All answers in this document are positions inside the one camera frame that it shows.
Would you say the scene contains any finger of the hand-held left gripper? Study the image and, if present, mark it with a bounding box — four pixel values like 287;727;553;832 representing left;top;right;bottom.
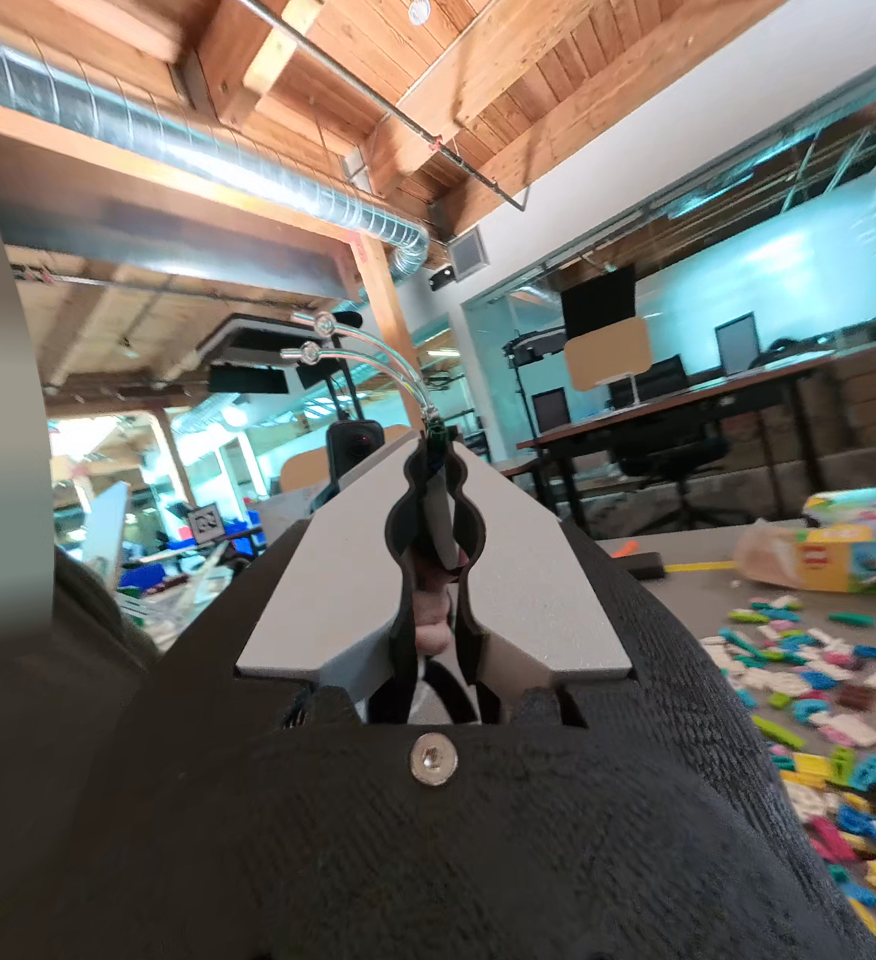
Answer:
419;450;460;569

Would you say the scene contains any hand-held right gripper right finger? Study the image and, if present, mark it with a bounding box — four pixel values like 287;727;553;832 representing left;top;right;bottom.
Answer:
444;441;634;726

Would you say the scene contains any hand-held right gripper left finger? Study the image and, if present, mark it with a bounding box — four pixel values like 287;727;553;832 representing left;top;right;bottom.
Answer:
235;437;430;726

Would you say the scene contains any green brick with clear stems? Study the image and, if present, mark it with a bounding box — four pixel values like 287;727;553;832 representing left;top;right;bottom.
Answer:
280;309;455;455

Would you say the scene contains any grey desk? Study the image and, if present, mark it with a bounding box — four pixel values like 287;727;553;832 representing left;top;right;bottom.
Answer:
595;517;876;960

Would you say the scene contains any wooden office desk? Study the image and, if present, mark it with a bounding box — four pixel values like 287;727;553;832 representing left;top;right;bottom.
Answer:
516;348;840;526

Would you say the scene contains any person's left hand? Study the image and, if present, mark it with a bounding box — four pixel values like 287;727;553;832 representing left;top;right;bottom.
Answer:
411;553;460;655

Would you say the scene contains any small black monitor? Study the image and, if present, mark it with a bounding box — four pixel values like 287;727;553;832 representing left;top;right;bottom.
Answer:
531;387;572;434

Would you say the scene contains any black office chair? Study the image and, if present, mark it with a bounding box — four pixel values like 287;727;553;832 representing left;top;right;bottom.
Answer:
610;435;755;530

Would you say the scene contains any person's dark sweater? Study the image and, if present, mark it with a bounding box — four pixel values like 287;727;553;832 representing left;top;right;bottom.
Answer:
51;547;161;676

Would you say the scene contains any black square panel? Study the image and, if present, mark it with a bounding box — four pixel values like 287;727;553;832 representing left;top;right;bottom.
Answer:
561;264;638;339

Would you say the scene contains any pile of colourful toy bricks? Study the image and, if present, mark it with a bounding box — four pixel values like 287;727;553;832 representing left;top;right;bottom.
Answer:
699;594;876;948

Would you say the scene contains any colourful toy set box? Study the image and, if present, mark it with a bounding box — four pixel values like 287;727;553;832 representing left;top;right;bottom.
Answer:
732;486;876;595

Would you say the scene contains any grey-screen monitor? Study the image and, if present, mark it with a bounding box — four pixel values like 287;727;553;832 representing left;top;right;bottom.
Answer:
714;312;763;376

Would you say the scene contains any grey sprinkler pipe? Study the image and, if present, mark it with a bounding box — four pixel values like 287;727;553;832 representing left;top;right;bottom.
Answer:
241;0;529;213

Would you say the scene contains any wooden post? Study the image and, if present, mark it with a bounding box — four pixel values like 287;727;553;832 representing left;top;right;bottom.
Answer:
355;232;427;432

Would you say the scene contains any black camera tripod rig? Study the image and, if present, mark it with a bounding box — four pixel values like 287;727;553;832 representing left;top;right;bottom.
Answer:
504;330;568;451

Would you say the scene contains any wall vent grille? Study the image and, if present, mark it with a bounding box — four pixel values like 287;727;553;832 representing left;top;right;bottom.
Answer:
449;227;491;282

